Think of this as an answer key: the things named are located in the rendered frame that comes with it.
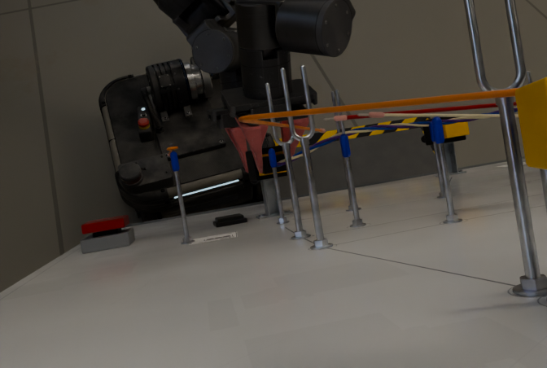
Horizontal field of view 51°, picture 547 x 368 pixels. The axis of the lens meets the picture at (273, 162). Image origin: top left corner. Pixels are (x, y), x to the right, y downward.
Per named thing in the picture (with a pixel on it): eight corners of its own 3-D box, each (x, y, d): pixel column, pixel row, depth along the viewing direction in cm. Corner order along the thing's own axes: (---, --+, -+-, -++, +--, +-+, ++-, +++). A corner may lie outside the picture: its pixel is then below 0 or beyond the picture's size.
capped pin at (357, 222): (348, 228, 52) (334, 135, 52) (351, 225, 54) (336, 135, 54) (365, 225, 52) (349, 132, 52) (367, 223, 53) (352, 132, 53)
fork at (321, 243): (311, 251, 43) (281, 66, 43) (307, 247, 45) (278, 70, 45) (336, 246, 44) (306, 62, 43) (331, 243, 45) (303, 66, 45)
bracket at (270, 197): (289, 212, 77) (283, 175, 77) (293, 212, 75) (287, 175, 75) (255, 217, 76) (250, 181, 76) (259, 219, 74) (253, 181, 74)
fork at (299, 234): (291, 240, 50) (266, 81, 50) (288, 238, 52) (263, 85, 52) (313, 236, 51) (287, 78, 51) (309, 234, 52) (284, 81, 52)
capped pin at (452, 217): (439, 223, 47) (422, 119, 47) (454, 220, 47) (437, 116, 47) (451, 224, 45) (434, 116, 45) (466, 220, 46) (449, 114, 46)
